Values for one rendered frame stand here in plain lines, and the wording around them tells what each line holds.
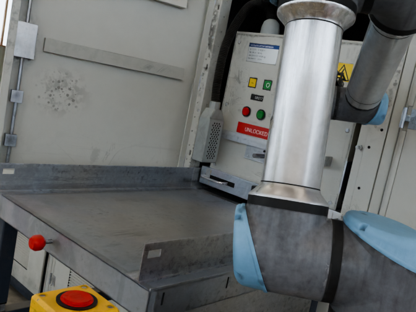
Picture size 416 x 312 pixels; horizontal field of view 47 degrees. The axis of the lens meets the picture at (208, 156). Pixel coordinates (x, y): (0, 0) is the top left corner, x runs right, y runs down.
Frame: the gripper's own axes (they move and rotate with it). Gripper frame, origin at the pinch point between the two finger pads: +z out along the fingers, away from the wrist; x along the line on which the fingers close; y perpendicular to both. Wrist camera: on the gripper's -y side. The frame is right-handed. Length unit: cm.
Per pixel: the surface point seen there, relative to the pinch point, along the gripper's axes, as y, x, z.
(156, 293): -1, -56, -59
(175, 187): -41, -36, 9
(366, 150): 16.4, -12.6, -4.0
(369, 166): 18.0, -16.5, -3.4
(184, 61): -51, 5, 5
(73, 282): -95, -88, 46
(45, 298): -2, -56, -84
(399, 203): 27.6, -24.3, -6.1
